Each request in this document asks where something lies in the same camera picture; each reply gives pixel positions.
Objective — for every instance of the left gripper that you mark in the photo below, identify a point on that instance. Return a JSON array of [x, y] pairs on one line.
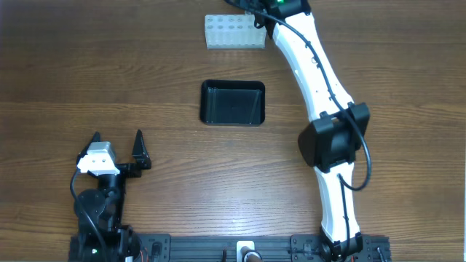
[[133, 170]]

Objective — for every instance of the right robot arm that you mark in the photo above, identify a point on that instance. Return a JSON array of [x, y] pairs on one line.
[[331, 203]]

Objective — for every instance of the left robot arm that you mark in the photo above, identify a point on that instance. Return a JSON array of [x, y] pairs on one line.
[[91, 205]]

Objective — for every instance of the black tray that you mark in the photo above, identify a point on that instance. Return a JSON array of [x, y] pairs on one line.
[[234, 105]]

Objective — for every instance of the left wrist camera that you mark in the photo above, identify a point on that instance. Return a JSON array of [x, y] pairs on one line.
[[98, 160]]

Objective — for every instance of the mounting rail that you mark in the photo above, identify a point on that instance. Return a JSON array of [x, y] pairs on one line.
[[204, 249]]

